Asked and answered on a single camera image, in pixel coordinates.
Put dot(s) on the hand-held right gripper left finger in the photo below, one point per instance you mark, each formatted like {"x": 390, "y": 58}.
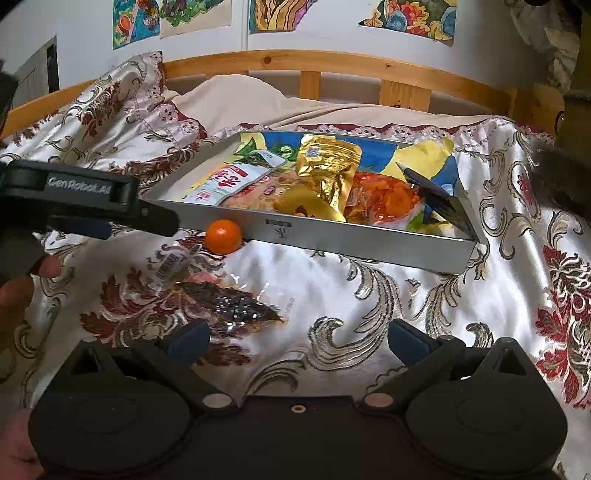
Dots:
{"x": 189, "y": 339}

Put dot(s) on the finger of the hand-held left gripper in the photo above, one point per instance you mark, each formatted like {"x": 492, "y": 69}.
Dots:
{"x": 83, "y": 227}
{"x": 157, "y": 219}

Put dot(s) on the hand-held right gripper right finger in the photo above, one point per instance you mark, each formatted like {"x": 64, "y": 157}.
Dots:
{"x": 408, "y": 339}

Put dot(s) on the dark dried fish packet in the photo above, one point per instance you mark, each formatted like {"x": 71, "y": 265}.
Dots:
{"x": 231, "y": 304}

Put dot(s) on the small orange fruit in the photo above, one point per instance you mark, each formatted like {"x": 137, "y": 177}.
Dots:
{"x": 223, "y": 236}

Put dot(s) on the mixed nuts packet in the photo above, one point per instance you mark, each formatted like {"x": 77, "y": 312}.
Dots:
{"x": 263, "y": 191}

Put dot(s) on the green vegetable snack packet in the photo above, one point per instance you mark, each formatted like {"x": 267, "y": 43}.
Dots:
{"x": 263, "y": 159}

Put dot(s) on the silver metal tray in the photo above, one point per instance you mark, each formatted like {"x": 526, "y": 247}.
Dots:
{"x": 323, "y": 235}

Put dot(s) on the orange-red spicy snack packet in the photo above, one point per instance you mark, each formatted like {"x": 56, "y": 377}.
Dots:
{"x": 388, "y": 201}

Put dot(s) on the blue white pen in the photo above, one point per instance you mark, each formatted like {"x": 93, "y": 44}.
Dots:
{"x": 415, "y": 177}

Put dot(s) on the gold foil snack packet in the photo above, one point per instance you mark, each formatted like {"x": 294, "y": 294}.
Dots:
{"x": 323, "y": 175}

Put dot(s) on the person's left forearm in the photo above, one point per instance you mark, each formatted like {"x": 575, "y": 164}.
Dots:
{"x": 11, "y": 443}

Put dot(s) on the person's left hand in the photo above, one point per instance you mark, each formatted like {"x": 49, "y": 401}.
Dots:
{"x": 16, "y": 300}

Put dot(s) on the beige biscuit packet red print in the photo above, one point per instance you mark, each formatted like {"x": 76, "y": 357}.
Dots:
{"x": 221, "y": 182}

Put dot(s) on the grey cabinet door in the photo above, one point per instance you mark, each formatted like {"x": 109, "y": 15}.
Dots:
{"x": 41, "y": 76}

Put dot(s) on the beige bed sheet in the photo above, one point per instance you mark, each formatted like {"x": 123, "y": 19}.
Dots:
{"x": 258, "y": 101}

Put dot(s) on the patterned hanging cloth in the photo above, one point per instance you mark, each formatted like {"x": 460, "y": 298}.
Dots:
{"x": 563, "y": 50}

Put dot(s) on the blue red figures wall poster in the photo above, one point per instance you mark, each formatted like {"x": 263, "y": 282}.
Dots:
{"x": 136, "y": 21}

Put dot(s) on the green brown wall poster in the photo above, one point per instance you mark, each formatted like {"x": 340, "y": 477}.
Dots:
{"x": 194, "y": 11}

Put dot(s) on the dark furry post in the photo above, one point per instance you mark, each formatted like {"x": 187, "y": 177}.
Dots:
{"x": 568, "y": 180}

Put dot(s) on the wooden bed frame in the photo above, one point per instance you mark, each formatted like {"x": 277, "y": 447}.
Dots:
{"x": 323, "y": 62}

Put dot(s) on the yellow brown swirl wall poster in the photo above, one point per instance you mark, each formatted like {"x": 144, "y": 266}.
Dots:
{"x": 281, "y": 14}

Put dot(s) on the blue orange shapes wall poster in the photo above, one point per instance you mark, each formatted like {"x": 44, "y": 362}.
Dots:
{"x": 411, "y": 18}

